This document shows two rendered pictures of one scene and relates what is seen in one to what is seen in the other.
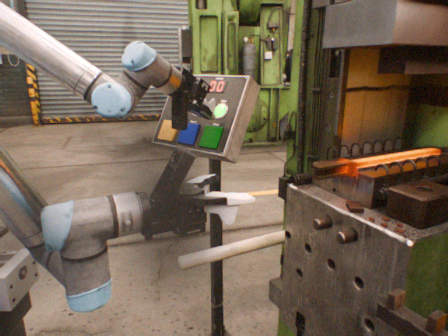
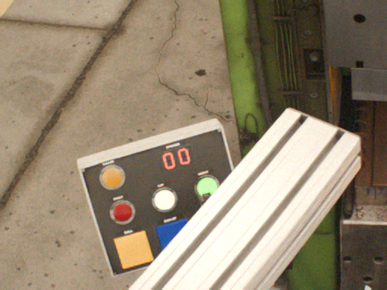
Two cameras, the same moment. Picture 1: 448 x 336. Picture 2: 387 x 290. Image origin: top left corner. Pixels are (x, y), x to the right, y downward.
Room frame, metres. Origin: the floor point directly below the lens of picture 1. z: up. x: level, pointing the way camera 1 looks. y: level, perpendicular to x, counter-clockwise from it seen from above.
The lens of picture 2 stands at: (0.13, 1.08, 2.70)
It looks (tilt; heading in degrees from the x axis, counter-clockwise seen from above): 46 degrees down; 315
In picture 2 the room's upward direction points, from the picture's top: 11 degrees counter-clockwise
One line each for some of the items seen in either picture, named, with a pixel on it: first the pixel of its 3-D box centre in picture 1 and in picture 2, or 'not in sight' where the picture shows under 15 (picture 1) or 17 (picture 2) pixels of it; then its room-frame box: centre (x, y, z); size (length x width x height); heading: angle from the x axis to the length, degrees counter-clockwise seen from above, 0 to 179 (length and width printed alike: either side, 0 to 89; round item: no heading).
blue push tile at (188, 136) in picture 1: (189, 134); (174, 237); (1.20, 0.12, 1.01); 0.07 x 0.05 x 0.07; 52
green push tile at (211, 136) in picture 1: (211, 137); not in sight; (1.14, 0.04, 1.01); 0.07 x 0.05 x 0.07; 52
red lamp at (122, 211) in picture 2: not in sight; (122, 211); (1.30, 0.17, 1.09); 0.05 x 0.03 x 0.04; 27
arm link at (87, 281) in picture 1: (82, 271); not in sight; (0.55, 0.25, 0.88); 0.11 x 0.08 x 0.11; 47
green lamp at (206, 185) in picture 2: (220, 110); (206, 187); (1.18, 0.02, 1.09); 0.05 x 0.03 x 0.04; 27
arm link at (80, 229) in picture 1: (80, 224); not in sight; (0.54, 0.24, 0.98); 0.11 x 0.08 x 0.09; 117
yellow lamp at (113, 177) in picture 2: not in sight; (112, 177); (1.33, 0.15, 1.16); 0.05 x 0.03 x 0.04; 27
